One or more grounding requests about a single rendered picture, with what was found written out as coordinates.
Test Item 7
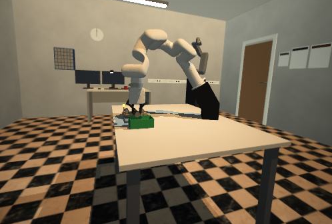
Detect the green open-top box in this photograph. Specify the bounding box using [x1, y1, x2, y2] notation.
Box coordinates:
[129, 115, 154, 129]

